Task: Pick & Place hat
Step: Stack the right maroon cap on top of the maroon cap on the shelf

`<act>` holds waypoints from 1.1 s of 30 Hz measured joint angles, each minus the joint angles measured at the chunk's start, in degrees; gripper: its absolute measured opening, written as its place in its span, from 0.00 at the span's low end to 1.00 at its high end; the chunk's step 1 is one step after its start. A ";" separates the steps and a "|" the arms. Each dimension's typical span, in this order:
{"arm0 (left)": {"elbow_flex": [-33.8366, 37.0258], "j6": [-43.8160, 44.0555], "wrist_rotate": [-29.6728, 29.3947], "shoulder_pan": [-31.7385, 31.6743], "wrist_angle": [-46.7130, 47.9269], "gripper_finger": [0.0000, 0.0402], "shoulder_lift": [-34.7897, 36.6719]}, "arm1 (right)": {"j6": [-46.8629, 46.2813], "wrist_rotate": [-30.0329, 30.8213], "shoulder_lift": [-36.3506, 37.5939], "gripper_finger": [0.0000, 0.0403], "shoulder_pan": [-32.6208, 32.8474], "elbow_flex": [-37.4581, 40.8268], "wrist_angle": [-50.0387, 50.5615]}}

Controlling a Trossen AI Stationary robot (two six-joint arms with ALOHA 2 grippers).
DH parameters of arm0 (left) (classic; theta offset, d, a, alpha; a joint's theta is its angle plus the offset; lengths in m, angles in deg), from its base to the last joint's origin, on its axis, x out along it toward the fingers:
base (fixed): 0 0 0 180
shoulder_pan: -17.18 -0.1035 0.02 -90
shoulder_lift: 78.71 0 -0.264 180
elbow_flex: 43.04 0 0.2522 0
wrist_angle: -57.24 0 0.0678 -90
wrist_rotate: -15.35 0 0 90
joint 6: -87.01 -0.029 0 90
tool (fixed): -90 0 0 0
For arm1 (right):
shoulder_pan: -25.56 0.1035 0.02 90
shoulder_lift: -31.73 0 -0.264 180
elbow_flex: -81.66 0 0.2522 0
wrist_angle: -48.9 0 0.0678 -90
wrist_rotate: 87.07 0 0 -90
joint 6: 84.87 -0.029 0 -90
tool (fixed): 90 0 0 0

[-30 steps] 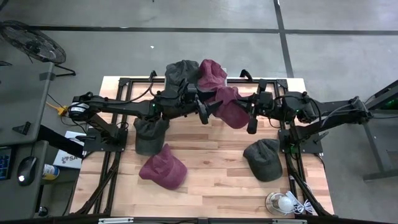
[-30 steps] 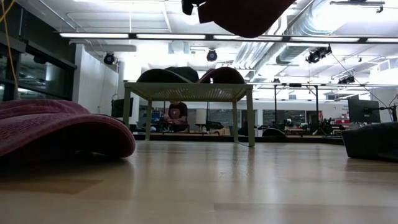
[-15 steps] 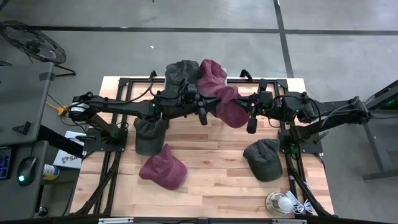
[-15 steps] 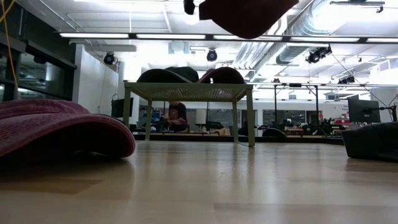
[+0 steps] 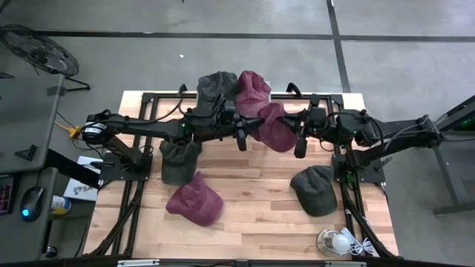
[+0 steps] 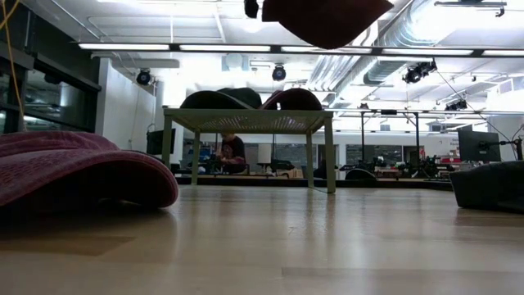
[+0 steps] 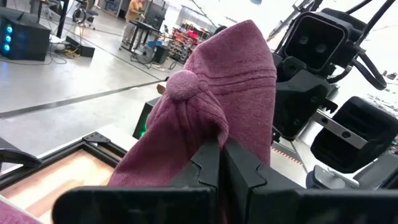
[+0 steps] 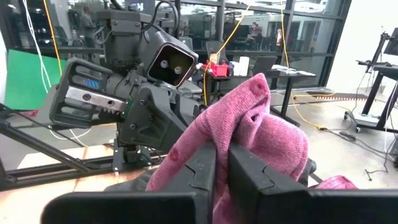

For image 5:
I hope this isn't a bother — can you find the white printed cardboard box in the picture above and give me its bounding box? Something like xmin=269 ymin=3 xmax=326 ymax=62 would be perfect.
xmin=62 ymin=155 xmax=103 ymax=202

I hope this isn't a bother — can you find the yellow power plug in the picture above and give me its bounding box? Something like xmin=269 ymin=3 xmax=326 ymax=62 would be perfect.
xmin=54 ymin=120 xmax=82 ymax=139

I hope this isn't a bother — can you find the dark grey baseball cap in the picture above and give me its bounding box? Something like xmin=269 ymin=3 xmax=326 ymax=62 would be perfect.
xmin=195 ymin=71 xmax=240 ymax=112
xmin=289 ymin=165 xmax=338 ymax=218
xmin=158 ymin=139 xmax=203 ymax=186

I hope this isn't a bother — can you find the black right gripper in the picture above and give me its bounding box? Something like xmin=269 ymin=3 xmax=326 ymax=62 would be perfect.
xmin=284 ymin=93 xmax=337 ymax=159

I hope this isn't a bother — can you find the white lamp cable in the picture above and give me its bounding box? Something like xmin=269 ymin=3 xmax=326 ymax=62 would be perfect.
xmin=339 ymin=227 xmax=376 ymax=257

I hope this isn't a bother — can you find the dark grey metal stand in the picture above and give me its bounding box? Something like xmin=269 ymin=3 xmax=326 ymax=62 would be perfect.
xmin=414 ymin=94 xmax=475 ymax=217

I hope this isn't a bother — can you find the green perforated metal shelf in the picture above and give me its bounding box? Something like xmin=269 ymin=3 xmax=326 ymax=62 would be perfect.
xmin=194 ymin=79 xmax=273 ymax=112

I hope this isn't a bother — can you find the maroon baseball cap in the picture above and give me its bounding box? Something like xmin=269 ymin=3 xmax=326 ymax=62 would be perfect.
xmin=249 ymin=102 xmax=298 ymax=154
xmin=165 ymin=171 xmax=225 ymax=228
xmin=235 ymin=70 xmax=272 ymax=119

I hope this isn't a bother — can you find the black angled bar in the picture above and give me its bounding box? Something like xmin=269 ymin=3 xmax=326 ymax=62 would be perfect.
xmin=44 ymin=148 xmax=103 ymax=189

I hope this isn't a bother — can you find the black desk bracket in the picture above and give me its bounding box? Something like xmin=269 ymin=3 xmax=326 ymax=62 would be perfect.
xmin=14 ymin=144 xmax=38 ymax=162

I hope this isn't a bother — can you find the black backlit keyboard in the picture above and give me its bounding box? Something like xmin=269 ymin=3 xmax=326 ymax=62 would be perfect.
xmin=0 ymin=174 xmax=16 ymax=216

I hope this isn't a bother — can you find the black aluminium table frame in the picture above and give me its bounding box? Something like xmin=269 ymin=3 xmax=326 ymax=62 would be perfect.
xmin=83 ymin=91 xmax=398 ymax=267

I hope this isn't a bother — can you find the white light bulb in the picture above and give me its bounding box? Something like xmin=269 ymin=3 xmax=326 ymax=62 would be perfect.
xmin=331 ymin=234 xmax=352 ymax=254

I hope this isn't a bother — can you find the black computer mouse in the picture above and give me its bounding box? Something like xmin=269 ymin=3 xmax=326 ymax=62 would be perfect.
xmin=19 ymin=185 xmax=45 ymax=223

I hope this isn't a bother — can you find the black floor fan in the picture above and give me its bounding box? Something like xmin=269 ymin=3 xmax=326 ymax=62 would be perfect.
xmin=0 ymin=24 xmax=92 ymax=93

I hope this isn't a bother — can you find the grey desk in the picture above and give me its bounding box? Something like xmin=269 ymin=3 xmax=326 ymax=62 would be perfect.
xmin=0 ymin=73 xmax=66 ymax=174
xmin=0 ymin=166 xmax=59 ymax=263

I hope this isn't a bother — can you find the white and yellow can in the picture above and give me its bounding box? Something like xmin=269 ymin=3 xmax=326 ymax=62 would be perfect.
xmin=50 ymin=195 xmax=72 ymax=215

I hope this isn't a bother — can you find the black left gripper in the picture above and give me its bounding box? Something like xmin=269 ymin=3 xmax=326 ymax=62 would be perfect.
xmin=206 ymin=94 xmax=265 ymax=152

